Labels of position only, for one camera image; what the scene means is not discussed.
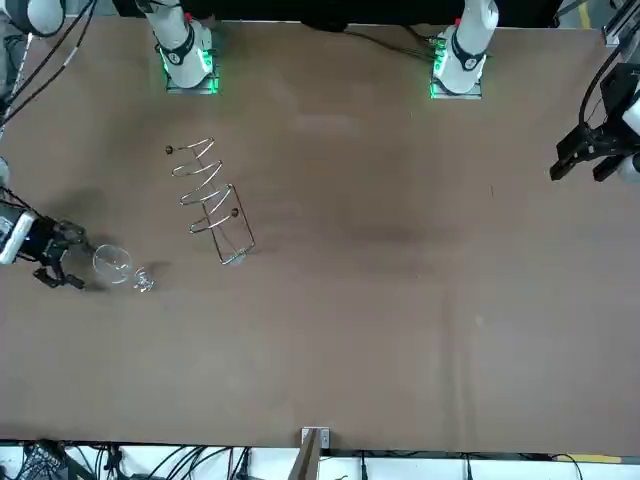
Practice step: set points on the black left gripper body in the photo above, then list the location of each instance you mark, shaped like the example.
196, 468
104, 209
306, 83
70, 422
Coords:
612, 100

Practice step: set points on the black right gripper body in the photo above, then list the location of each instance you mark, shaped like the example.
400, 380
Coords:
45, 240

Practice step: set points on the clear glass goblet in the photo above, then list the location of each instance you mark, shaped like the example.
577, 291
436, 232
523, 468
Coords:
112, 260

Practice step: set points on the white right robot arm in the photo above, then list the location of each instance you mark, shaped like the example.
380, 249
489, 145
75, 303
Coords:
180, 55

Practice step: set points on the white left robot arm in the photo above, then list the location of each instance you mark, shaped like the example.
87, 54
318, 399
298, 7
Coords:
467, 50

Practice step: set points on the aluminium frame profile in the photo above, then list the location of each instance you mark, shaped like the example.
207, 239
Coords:
620, 22

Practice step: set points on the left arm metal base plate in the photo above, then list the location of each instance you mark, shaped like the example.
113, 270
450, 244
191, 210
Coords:
455, 96

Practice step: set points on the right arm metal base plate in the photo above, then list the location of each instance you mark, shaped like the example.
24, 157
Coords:
192, 90

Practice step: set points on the aluminium camera post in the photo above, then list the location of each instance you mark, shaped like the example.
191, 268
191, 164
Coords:
315, 450

